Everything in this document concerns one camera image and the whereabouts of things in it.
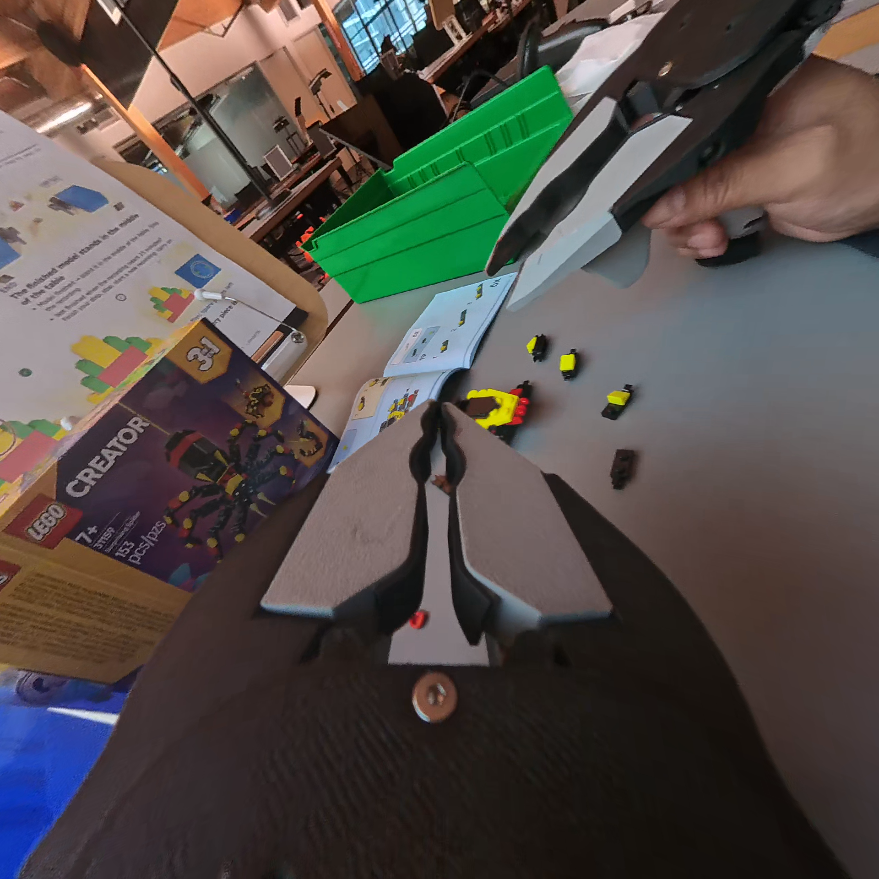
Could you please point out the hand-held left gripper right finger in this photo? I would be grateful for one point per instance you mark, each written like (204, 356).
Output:
(522, 535)

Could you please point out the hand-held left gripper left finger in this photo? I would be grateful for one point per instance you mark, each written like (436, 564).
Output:
(357, 529)

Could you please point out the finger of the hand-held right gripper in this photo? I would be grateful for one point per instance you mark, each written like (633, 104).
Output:
(570, 158)
(604, 199)

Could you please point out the small red lego piece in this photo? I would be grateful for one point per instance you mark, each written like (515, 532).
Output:
(418, 619)

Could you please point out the yellow black lego spider model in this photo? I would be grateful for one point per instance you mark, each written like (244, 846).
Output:
(496, 405)

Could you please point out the yellow black lego piece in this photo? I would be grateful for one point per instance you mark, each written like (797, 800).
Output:
(536, 347)
(568, 365)
(618, 399)

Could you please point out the purple lego set box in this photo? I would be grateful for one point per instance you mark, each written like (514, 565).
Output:
(172, 494)

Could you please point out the lego instruction booklet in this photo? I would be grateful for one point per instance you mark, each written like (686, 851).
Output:
(446, 329)

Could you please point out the person's right hand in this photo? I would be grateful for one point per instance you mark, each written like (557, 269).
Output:
(817, 158)

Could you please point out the green plastic bin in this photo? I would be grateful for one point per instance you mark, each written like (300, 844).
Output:
(508, 130)
(426, 240)

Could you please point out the black office chair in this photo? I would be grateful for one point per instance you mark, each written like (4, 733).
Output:
(542, 48)

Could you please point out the black monitor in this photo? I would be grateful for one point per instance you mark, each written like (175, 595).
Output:
(391, 117)

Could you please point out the wooden sign board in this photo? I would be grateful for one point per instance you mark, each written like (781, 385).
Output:
(288, 288)

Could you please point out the printed paper sign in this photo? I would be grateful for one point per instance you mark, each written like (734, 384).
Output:
(89, 275)

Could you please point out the blue printed mat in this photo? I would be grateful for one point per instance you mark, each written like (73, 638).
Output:
(48, 769)

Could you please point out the black overhead equipment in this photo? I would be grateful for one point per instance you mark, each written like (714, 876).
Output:
(123, 48)

